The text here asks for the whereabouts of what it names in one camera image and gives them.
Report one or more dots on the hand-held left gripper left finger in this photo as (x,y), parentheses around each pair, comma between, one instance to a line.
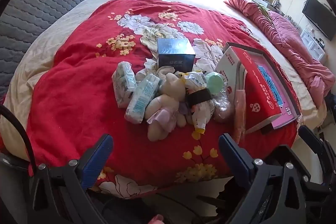
(95,158)

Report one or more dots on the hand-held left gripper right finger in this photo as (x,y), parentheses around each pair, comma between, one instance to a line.
(233,158)

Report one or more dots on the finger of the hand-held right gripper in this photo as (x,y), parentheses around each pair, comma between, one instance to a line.
(307,136)

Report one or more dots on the shallow grey cardboard box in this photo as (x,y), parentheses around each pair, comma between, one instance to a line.
(288,98)

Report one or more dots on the pink narrow packet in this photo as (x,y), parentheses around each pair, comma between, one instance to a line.
(239,116)

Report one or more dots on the clear plastic bag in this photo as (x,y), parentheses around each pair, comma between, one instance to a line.
(223,109)

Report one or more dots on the white yellow snack packet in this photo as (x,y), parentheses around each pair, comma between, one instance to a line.
(199,113)

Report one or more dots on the red tissue box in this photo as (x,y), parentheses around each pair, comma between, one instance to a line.
(258,92)

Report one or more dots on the light blue tissue pack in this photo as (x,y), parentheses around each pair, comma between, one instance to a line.
(143,98)

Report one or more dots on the floral tissue pack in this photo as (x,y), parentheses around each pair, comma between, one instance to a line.
(123,84)

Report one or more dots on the cream teddy bear purple dress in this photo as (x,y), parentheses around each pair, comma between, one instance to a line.
(168,98)

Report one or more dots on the pink book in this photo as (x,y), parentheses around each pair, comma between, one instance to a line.
(273,82)

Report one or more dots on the green round jar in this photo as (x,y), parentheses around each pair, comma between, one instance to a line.
(215,83)

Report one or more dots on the red floral blanket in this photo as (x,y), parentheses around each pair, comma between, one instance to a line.
(78,82)

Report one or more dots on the white cabinet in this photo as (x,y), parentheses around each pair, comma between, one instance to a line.
(313,45)

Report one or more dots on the pink quilt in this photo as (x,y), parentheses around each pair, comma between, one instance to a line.
(294,37)

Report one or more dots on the dark blue glossy box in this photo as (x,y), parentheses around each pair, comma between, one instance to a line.
(176,54)

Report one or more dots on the black television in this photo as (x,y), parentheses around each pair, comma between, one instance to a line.
(317,16)

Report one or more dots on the green cloth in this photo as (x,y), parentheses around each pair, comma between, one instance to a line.
(258,4)

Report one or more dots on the grey quilted headboard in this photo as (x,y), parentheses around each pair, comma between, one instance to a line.
(52,3)

